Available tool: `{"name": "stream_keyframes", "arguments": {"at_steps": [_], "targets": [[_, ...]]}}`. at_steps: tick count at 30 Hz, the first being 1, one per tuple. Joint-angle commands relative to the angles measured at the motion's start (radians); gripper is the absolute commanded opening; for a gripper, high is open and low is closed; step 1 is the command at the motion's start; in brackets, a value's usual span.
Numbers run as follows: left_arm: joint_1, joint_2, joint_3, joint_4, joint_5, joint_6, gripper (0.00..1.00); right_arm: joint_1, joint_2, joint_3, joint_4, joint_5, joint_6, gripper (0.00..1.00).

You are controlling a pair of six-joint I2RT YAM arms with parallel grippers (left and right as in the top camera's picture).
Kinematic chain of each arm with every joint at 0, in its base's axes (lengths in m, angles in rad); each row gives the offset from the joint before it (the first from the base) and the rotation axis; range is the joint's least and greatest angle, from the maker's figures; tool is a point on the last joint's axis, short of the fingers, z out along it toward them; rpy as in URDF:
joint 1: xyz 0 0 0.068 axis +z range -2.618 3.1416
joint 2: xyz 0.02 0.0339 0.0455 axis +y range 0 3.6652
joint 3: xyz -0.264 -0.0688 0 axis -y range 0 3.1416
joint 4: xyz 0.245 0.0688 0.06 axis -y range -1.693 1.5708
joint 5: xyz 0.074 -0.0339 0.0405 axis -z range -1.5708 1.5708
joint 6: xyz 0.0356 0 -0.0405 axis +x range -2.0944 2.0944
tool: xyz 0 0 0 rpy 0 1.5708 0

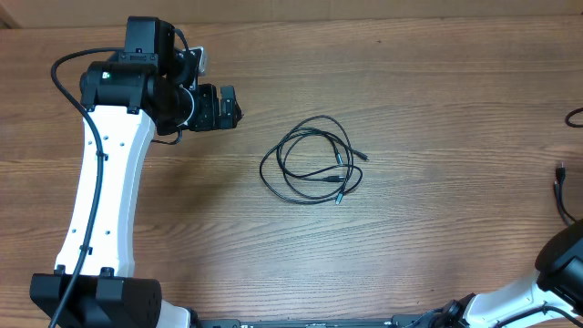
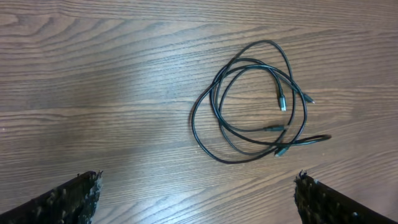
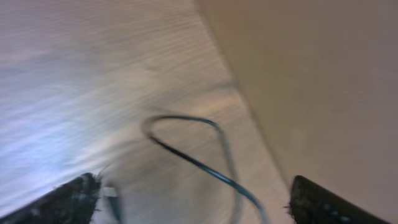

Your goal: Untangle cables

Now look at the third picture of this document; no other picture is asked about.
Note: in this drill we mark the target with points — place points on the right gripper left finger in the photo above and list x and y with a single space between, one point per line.
71 203

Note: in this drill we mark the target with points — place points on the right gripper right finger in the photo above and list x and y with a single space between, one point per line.
312 204

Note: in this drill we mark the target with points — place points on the black USB cable long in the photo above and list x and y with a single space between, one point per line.
159 175

